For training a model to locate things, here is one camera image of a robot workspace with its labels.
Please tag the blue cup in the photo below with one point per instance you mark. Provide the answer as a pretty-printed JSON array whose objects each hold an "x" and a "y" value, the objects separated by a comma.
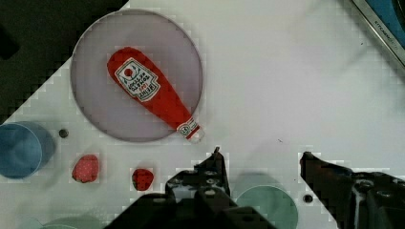
[{"x": 25, "y": 147}]

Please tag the green mug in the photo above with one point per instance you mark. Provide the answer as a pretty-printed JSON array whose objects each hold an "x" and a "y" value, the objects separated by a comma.
[{"x": 273, "y": 203}]

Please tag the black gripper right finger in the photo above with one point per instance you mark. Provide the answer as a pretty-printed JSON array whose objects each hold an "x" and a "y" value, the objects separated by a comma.
[{"x": 356, "y": 200}]

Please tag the red plush ketchup bottle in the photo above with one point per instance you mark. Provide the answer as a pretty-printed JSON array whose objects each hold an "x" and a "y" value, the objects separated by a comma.
[{"x": 141, "y": 79}]

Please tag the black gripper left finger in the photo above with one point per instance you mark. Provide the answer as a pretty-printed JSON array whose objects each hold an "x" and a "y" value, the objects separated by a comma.
[{"x": 211, "y": 173}]

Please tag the small red plush strawberry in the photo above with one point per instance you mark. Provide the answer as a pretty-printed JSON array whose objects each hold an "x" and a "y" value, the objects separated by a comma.
[{"x": 142, "y": 179}]

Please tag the pink plush strawberry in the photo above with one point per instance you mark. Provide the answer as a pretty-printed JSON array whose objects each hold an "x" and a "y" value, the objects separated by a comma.
[{"x": 86, "y": 169}]

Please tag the lilac round plate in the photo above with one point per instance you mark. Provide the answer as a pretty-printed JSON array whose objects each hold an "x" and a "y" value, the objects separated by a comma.
[{"x": 100, "y": 98}]

